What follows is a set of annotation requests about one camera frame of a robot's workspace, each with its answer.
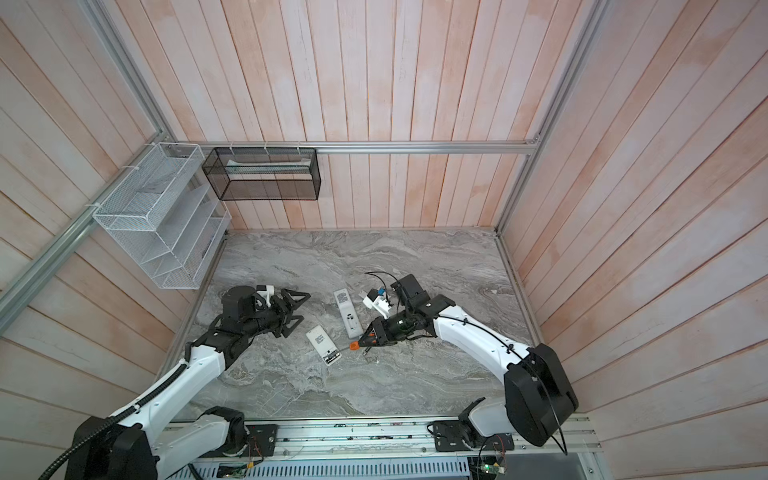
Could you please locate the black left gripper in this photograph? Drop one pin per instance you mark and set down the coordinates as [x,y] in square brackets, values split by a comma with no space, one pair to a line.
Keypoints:
[286,312]

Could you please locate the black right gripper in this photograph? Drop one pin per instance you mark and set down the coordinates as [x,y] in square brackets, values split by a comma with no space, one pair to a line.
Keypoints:
[384,335]

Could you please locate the long white remote control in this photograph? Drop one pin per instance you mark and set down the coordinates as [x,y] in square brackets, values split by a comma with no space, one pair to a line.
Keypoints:
[348,313]

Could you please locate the short white remote control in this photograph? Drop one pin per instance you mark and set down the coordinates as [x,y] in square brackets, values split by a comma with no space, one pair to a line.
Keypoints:
[323,345]

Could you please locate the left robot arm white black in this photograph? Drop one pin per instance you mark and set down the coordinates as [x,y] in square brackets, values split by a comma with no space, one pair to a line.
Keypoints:
[133,442]

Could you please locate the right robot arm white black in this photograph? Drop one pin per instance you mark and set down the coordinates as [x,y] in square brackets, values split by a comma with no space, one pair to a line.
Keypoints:
[538,396]

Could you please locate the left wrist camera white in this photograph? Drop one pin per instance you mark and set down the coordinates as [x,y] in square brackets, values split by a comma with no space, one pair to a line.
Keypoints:
[266,292]

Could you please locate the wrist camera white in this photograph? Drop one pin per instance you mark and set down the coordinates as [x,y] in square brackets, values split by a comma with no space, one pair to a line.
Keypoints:
[378,300]
[266,292]

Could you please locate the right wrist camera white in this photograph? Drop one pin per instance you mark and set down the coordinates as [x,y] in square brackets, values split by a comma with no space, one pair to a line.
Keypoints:
[378,300]

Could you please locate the aluminium rail base frame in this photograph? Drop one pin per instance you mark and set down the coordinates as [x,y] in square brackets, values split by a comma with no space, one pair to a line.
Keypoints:
[401,448]

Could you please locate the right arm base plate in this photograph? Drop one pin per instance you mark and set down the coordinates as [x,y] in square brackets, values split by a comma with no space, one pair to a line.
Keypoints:
[459,435]

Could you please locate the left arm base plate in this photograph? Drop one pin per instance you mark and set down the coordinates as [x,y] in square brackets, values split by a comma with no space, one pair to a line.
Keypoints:
[252,441]

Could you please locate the black wire mesh basket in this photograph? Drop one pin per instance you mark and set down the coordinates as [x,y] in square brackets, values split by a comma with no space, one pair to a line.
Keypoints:
[263,173]

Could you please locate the white wire mesh shelf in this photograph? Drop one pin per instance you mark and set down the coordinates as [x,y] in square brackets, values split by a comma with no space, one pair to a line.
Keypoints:
[169,225]

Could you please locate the horizontal aluminium wall rail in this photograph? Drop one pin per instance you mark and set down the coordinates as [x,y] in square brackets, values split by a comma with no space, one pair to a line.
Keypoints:
[389,147]

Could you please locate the left aluminium wall rail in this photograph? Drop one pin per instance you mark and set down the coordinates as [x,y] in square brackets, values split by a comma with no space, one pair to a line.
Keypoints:
[26,286]

